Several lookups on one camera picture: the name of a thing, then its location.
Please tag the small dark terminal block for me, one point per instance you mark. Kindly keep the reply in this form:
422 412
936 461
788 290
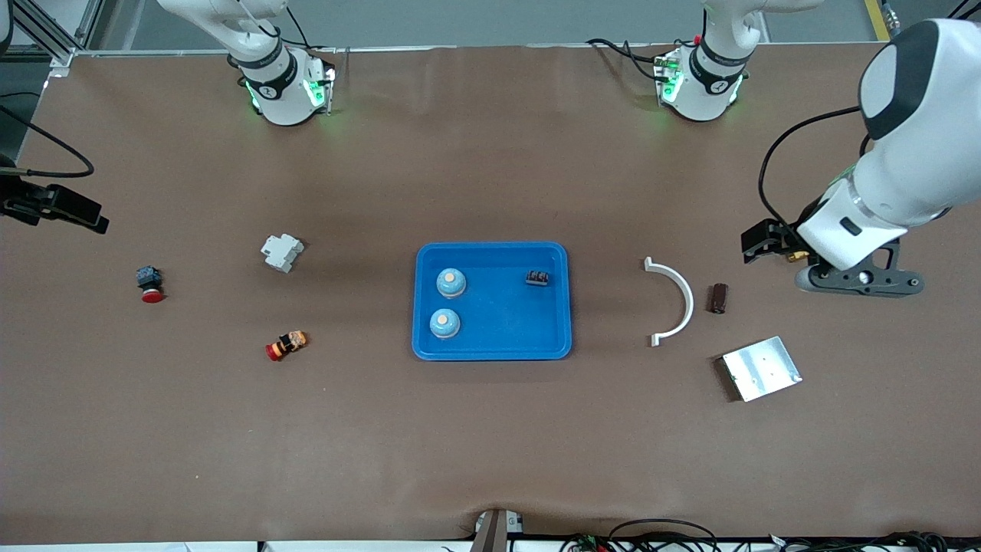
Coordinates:
538 277

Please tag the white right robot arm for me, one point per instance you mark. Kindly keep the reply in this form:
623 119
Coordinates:
280 92

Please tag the grey table edge clamp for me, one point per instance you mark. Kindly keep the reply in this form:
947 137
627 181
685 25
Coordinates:
494 533

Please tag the dark brown electrolytic capacitor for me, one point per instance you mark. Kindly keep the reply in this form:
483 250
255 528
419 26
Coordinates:
718 298

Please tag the brown table cover sheet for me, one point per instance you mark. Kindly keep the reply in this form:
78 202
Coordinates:
490 445

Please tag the red pushbutton orange body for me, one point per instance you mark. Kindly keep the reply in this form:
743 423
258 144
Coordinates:
287 344

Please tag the light blue call bell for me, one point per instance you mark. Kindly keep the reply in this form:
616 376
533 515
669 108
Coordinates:
444 323
451 282

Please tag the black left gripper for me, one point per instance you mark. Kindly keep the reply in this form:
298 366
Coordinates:
775 235

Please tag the aluminium frame post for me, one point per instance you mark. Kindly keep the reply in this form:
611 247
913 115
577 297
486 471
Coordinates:
61 55

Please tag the white circuit breaker module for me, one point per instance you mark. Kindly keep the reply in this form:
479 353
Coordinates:
282 253

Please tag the blue plastic tray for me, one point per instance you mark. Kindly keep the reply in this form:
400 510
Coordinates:
498 322

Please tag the silver metal plate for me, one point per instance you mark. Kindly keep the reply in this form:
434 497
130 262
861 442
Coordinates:
762 369

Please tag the red pushbutton black body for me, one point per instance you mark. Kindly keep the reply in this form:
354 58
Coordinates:
149 280

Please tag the white semicircular bracket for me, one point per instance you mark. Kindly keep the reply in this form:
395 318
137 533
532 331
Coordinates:
690 303

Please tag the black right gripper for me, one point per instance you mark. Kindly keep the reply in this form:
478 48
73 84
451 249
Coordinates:
47 201

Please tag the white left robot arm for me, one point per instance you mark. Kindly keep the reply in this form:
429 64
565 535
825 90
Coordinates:
920 153

